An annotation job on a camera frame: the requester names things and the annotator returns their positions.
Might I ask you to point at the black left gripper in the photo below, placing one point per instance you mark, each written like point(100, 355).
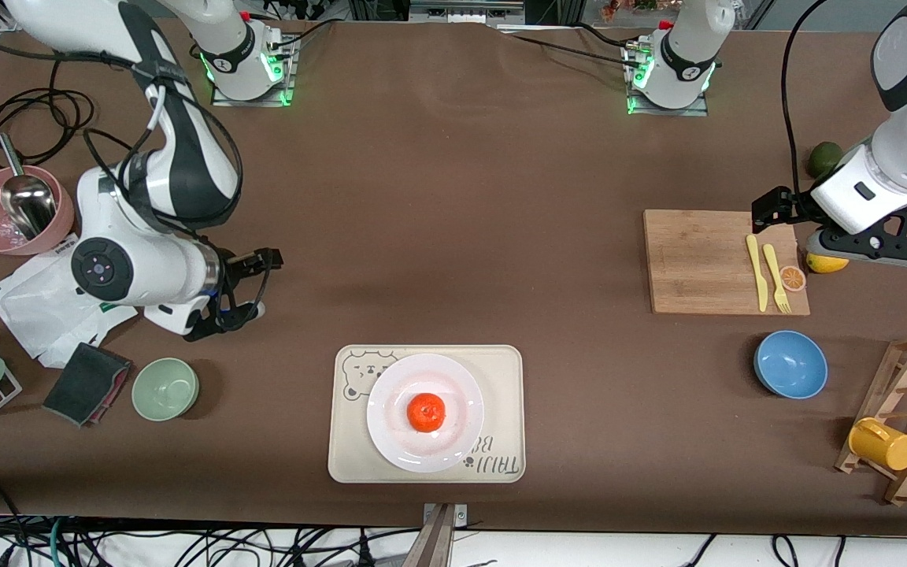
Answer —
point(798, 206)

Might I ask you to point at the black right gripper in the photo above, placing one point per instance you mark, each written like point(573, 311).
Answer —
point(236, 266)

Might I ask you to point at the orange fruit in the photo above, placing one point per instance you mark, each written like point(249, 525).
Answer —
point(426, 413)

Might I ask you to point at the white round plate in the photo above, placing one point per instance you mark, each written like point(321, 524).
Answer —
point(457, 378)

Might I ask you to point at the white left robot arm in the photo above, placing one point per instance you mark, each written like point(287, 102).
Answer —
point(845, 199)

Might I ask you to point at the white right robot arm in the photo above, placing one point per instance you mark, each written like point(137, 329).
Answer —
point(154, 276)

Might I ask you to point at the yellow plastic fork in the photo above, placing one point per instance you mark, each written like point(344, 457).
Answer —
point(771, 264)

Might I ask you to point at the yellow plastic knife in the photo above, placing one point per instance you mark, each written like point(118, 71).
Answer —
point(757, 272)

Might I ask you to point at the dark green avocado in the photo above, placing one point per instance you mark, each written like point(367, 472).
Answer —
point(823, 160)

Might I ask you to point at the toy orange slice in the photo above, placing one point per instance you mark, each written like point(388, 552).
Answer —
point(793, 278)

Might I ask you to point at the yellow lemon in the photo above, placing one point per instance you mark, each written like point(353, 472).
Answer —
point(827, 266)

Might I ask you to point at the wooden cutting board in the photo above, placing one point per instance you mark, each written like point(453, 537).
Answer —
point(690, 260)

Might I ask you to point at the blue bowl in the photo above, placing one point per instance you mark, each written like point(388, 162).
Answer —
point(790, 364)

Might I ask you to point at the pale green bowl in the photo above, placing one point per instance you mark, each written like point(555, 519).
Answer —
point(165, 388)

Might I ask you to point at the brown table mat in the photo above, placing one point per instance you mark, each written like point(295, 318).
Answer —
point(579, 197)

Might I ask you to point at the wooden cup rack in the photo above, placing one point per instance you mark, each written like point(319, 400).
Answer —
point(906, 358)

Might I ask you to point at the dark grey folded cloth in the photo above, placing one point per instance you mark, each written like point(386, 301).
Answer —
point(83, 382)

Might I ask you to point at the white plastic bag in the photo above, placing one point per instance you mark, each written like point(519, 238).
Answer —
point(36, 315)

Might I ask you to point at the metal scoop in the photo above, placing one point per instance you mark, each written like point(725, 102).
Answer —
point(28, 205)

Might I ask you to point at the yellow mug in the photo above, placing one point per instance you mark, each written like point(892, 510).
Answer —
point(882, 445)

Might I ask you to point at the beige bear print tray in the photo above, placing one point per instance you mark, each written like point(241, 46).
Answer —
point(501, 378)

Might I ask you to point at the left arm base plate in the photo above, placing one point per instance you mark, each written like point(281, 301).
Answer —
point(670, 112)

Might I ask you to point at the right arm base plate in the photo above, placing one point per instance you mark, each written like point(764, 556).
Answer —
point(253, 102)

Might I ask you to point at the grey metal frame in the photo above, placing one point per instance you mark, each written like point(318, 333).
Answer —
point(465, 9)

